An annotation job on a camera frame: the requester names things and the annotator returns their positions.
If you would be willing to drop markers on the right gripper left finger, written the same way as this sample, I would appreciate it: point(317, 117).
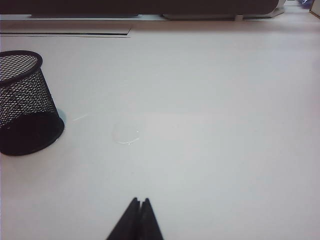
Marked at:
point(127, 225)

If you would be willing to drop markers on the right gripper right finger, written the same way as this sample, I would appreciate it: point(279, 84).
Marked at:
point(150, 225)

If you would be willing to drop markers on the black mesh pen holder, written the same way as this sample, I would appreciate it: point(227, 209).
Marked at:
point(27, 112)

